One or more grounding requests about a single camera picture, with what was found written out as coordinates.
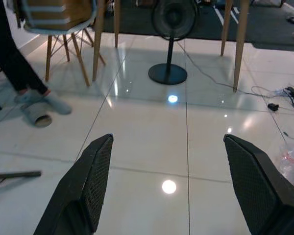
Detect dark metal bar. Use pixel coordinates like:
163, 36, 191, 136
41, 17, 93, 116
0, 170, 42, 180

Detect light grey slipper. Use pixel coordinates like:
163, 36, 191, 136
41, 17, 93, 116
14, 88, 73, 115
20, 102, 52, 128

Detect light wooden table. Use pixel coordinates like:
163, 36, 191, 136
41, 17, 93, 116
92, 0, 250, 93

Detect white power cable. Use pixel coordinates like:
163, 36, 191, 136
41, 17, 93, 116
176, 41, 285, 98

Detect black standing fan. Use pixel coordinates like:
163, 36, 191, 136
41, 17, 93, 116
148, 0, 199, 86

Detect light blue chair wooden legs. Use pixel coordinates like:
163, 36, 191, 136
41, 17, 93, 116
22, 0, 106, 87

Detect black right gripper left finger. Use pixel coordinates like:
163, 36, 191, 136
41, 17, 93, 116
33, 133, 114, 235

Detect cardboard box white tape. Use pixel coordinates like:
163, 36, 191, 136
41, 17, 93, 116
26, 0, 94, 30

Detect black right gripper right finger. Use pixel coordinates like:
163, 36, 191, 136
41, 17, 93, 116
223, 133, 294, 235

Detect person leg black trousers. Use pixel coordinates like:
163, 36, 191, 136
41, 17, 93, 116
0, 0, 49, 95

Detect dark floor rug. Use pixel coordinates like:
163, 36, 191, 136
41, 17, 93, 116
95, 0, 294, 51

